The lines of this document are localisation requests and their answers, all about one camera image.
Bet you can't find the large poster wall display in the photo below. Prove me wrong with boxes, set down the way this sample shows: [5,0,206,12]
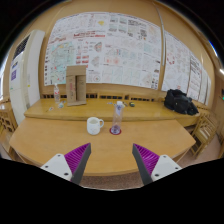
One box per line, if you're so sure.
[44,12,161,89]

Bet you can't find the small items on far table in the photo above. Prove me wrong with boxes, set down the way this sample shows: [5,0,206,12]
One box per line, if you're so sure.
[107,102,135,107]

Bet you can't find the small bottle cap item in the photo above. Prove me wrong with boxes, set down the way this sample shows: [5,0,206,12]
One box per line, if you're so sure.
[58,101,65,109]

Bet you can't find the right poster wall display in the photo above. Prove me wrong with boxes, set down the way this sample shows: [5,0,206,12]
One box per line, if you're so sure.
[162,32,211,105]

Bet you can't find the wooden chair right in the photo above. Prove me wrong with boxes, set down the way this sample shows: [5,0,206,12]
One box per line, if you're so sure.
[190,115,218,158]

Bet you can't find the white standing air conditioner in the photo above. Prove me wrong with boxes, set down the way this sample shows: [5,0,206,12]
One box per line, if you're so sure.
[9,30,45,124]

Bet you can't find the far clear plastic bottle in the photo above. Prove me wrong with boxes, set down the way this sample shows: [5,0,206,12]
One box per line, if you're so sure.
[54,83,60,103]

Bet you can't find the clear plastic water bottle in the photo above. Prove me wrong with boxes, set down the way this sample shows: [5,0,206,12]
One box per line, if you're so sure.
[111,101,124,129]

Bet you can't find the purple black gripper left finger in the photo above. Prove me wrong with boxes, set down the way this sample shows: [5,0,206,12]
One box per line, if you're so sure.
[41,143,91,185]

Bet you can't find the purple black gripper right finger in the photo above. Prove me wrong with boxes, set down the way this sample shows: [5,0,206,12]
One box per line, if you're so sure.
[132,144,181,185]

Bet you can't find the brown cardboard box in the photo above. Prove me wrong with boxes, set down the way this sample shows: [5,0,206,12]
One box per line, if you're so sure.
[66,65,86,106]

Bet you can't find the white ceramic mug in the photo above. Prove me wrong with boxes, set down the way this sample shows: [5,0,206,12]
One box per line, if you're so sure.
[87,117,104,135]

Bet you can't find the wooden chair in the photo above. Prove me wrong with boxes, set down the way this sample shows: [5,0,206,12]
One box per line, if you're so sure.
[190,115,218,158]
[0,102,17,152]

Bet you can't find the black backpack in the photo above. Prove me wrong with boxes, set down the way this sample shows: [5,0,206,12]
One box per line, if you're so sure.
[164,89,198,116]

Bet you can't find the wooden chair left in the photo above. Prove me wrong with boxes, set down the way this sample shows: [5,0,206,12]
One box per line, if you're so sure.
[0,102,17,152]

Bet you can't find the dark red round coaster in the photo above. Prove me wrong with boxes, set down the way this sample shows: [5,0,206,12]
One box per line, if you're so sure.
[109,127,122,135]

